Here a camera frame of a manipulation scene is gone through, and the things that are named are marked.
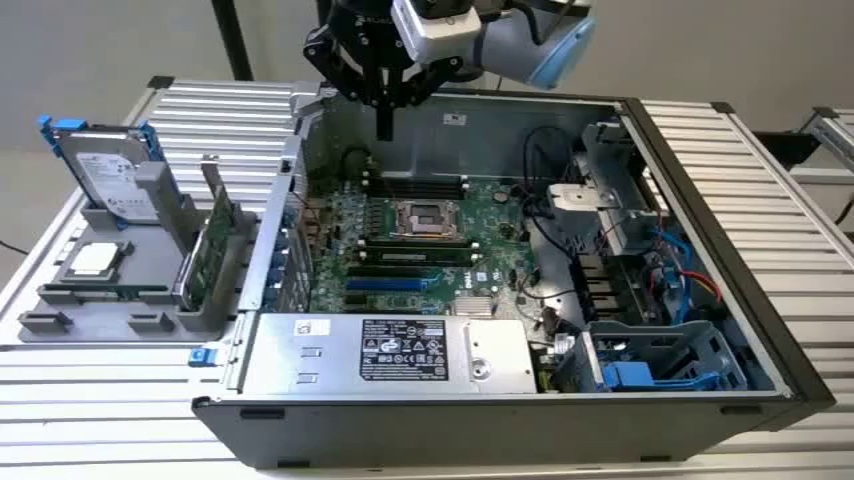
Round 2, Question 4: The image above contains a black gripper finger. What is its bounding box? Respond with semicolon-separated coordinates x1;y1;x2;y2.
303;28;388;141
385;55;466;141

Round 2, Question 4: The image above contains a Nvidia Quadro graphics card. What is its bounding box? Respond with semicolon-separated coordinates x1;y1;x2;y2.
170;154;241;311

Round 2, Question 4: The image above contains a black stand pole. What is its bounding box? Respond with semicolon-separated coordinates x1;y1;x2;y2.
211;0;255;81

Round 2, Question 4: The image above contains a CPU socket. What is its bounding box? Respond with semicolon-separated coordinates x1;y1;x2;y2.
390;197;462;239

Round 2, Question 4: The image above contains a green motherboard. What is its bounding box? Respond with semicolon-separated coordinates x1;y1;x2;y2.
303;169;542;321

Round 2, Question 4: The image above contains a silver metal drive cage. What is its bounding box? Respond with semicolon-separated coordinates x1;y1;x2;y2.
544;122;673;256

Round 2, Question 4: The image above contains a black-labelled RAM stick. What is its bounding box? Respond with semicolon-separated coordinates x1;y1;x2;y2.
366;247;469;264

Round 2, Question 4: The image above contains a black expansion slot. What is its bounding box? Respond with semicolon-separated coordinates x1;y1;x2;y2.
346;264;442;279

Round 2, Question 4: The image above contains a blue expansion slot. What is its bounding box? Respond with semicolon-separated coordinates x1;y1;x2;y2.
345;277;429;294

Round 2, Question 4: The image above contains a hard disk in blue carrier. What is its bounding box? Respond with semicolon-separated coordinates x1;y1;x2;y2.
38;114;169;231

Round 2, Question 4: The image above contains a silver finned chipset heatsink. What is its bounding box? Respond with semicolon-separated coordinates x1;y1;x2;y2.
456;295;500;317

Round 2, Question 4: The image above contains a grey plastic parts rack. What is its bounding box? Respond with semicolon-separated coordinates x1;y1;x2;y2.
17;159;259;344

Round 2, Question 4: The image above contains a silver CPU chip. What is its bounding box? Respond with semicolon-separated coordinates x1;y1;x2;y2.
70;242;129;276

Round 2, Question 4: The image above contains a green RAM stick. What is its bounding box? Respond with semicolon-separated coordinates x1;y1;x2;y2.
41;283;170;295

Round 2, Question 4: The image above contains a silver power supply unit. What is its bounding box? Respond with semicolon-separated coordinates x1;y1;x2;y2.
239;313;541;396

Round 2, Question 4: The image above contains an aluminium slat side table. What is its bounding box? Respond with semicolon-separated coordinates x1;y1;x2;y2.
791;105;854;184

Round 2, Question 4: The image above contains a blue disk bay latch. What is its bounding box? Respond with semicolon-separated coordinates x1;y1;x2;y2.
600;360;660;394

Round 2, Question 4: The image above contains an open black PC case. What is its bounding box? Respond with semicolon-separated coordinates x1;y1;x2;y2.
191;82;840;471

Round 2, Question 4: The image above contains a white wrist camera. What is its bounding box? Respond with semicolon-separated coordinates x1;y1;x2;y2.
390;0;484;64

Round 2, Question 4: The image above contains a black power cable loop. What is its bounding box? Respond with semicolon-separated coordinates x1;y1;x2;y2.
522;124;580;216

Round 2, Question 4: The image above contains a blue wire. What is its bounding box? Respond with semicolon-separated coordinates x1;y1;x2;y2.
650;227;700;321

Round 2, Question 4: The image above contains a red wire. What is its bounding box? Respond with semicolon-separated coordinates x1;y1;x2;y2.
680;269;726;301

